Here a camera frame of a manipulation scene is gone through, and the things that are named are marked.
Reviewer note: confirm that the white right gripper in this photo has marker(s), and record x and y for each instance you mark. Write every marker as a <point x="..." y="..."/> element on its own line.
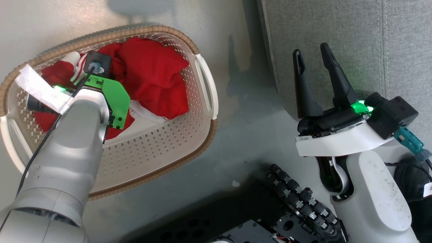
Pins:
<point x="337" y="141"/>

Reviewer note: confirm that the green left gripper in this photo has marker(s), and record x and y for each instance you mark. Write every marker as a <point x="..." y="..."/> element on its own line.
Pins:
<point x="116" y="98"/>

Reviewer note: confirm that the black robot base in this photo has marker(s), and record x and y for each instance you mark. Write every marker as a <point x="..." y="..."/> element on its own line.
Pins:
<point x="202" y="226"/>

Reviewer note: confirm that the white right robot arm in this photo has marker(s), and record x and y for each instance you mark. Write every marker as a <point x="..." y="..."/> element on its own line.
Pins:
<point x="371" y="202"/>

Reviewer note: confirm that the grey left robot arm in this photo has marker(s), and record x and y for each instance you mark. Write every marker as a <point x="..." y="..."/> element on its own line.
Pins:
<point x="67" y="152"/>

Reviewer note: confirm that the white perforated laundry basket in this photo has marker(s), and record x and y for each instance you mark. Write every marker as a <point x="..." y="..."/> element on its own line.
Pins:
<point x="152" y="145"/>

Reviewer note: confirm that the grey fabric sofa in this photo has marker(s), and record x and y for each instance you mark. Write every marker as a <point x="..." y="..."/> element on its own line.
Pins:
<point x="337" y="30"/>

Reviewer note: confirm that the white tape label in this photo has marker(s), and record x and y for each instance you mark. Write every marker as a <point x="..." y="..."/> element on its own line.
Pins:
<point x="40" y="87"/>

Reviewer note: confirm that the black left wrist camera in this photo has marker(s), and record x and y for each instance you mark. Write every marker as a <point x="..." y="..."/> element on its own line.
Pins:
<point x="101" y="60"/>

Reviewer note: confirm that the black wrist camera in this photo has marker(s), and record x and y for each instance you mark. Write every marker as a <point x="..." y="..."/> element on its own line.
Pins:
<point x="391" y="114"/>
<point x="101" y="60"/>

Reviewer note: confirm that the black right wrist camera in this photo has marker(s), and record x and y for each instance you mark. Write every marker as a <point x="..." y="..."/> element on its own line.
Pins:
<point x="391" y="114"/>

